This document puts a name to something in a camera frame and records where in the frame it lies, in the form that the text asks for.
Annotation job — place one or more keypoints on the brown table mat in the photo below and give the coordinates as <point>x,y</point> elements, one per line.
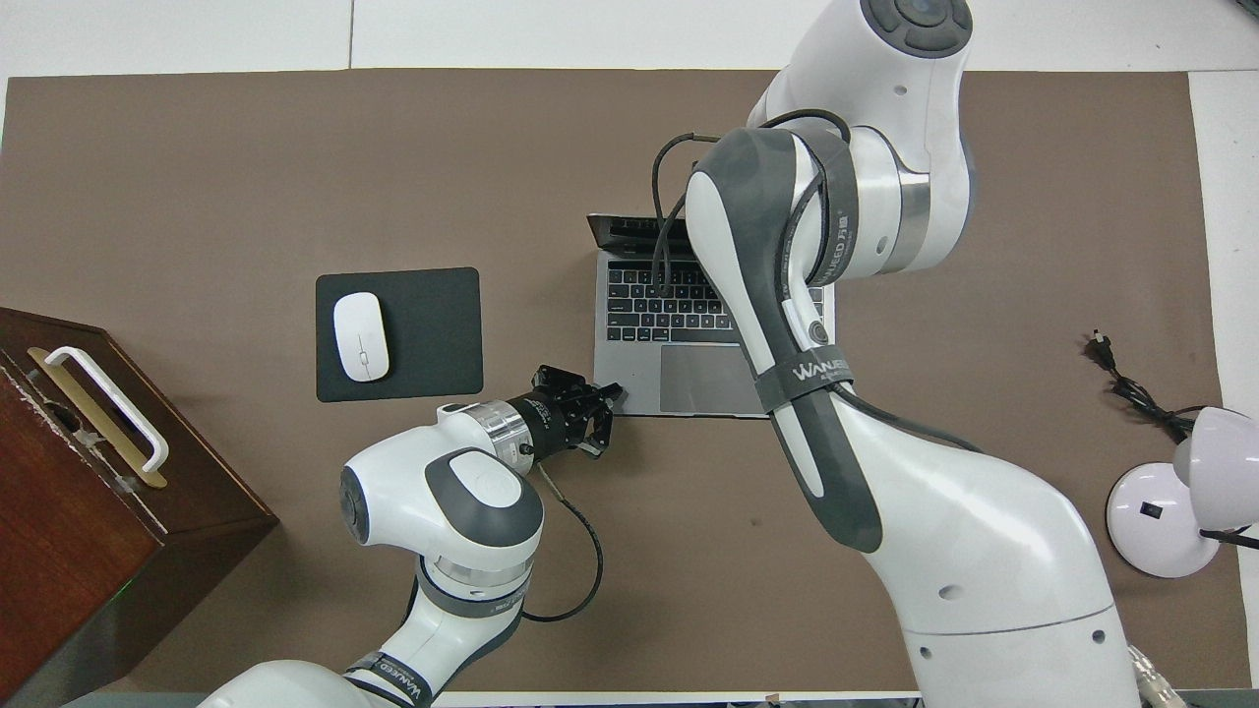
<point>295,147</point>

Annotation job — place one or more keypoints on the black mouse pad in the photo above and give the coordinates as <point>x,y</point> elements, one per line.
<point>433,334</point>

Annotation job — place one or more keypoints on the white computer mouse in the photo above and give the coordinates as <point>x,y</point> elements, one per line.
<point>361,336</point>

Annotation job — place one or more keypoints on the white desk lamp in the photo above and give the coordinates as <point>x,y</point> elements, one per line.
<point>1151,521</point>

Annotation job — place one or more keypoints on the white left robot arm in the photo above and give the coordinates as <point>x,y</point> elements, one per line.
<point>443,511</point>

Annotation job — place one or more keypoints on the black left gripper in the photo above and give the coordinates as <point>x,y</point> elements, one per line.
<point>546,423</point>

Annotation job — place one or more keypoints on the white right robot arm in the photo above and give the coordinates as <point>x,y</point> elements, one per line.
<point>984,551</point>

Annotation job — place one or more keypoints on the silver grey laptop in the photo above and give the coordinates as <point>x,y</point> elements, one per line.
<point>639,334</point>

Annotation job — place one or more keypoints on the dark brown wooden box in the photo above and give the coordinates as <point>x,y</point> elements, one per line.
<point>98,551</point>

